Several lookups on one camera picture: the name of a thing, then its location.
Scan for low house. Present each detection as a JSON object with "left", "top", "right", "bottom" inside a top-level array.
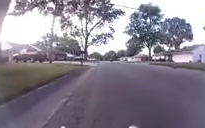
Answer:
[{"left": 128, "top": 53, "right": 151, "bottom": 63}]

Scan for grey asphalt road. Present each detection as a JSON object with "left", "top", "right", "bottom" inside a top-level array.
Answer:
[{"left": 41, "top": 61, "right": 205, "bottom": 128}]

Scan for grass verge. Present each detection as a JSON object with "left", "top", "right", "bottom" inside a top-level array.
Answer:
[
  {"left": 149, "top": 61, "right": 205, "bottom": 73},
  {"left": 0, "top": 62, "right": 90, "bottom": 110}
]

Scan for white house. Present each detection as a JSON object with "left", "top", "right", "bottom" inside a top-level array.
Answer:
[{"left": 171, "top": 44, "right": 205, "bottom": 64}]

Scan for tall tree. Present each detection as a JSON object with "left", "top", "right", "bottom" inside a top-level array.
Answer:
[{"left": 124, "top": 3, "right": 164, "bottom": 63}]

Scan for pale concrete kerb strip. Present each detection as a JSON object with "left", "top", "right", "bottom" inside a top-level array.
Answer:
[{"left": 0, "top": 66, "right": 98, "bottom": 128}]

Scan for row of trees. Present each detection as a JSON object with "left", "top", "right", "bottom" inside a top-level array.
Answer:
[{"left": 88, "top": 49, "right": 128, "bottom": 62}]

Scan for overhead wires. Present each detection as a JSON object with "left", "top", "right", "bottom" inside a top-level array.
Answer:
[{"left": 113, "top": 3, "right": 138, "bottom": 11}]

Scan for tree with slim trunk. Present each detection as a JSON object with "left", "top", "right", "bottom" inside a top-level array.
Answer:
[{"left": 13, "top": 0, "right": 69, "bottom": 64}]

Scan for dark vehicle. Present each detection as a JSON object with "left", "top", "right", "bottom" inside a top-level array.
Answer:
[{"left": 12, "top": 50, "right": 48, "bottom": 64}]

